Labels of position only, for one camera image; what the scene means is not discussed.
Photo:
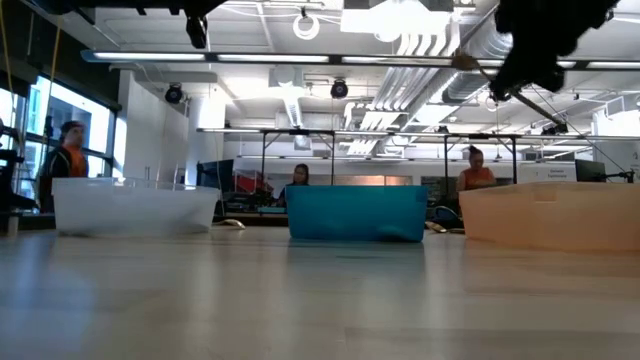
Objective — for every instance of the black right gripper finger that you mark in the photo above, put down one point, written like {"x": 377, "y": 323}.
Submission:
{"x": 510, "y": 75}
{"x": 547, "y": 72}

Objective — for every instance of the gold spoon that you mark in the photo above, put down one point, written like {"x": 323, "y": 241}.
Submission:
{"x": 231, "y": 223}
{"x": 436, "y": 227}
{"x": 465, "y": 61}

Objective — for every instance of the clear plastic bin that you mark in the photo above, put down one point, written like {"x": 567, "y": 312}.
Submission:
{"x": 130, "y": 210}

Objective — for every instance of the teal plastic bin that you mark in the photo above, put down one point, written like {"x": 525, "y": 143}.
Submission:
{"x": 350, "y": 215}

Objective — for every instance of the black monitor on arm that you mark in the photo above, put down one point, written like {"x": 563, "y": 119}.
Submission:
{"x": 590, "y": 170}

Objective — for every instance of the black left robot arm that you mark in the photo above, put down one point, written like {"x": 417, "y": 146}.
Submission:
{"x": 75, "y": 4}

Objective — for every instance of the long ceiling light strip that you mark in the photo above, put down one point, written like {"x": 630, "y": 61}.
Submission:
{"x": 225, "y": 130}
{"x": 150, "y": 56}

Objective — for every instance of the small black spotlight pair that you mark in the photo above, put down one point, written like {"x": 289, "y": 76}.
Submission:
{"x": 555, "y": 129}

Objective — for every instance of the black round spotlight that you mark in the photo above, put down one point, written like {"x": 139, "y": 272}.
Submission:
{"x": 173, "y": 93}
{"x": 339, "y": 89}

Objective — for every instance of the white sign panel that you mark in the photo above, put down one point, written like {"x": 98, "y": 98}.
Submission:
{"x": 547, "y": 172}

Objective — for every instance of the white ceiling pipes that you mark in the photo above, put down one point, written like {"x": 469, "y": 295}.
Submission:
{"x": 410, "y": 75}

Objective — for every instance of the person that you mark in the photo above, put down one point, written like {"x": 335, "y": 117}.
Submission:
{"x": 67, "y": 160}
{"x": 298, "y": 182}
{"x": 475, "y": 172}

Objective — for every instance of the white ceiling vent column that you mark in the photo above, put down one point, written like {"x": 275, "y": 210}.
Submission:
{"x": 287, "y": 95}

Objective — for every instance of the dark background monitor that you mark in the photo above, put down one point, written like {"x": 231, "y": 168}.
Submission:
{"x": 215, "y": 175}

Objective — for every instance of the orange plastic bin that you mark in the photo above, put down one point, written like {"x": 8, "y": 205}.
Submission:
{"x": 550, "y": 220}

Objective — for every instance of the dark blue bag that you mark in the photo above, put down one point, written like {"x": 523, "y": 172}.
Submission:
{"x": 445, "y": 217}

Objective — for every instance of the red background object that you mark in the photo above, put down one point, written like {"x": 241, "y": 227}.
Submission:
{"x": 247, "y": 182}

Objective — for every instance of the thin black pole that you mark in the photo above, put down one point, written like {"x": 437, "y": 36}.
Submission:
{"x": 46, "y": 150}

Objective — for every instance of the black equipment stand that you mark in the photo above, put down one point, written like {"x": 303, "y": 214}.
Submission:
{"x": 15, "y": 201}

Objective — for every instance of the silver spiral air duct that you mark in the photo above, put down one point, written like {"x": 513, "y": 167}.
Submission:
{"x": 465, "y": 87}

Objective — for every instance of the black background rig frame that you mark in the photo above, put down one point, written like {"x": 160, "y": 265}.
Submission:
{"x": 446, "y": 160}
{"x": 263, "y": 160}

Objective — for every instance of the black aluminium rig frame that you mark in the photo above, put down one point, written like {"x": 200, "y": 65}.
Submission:
{"x": 260, "y": 220}

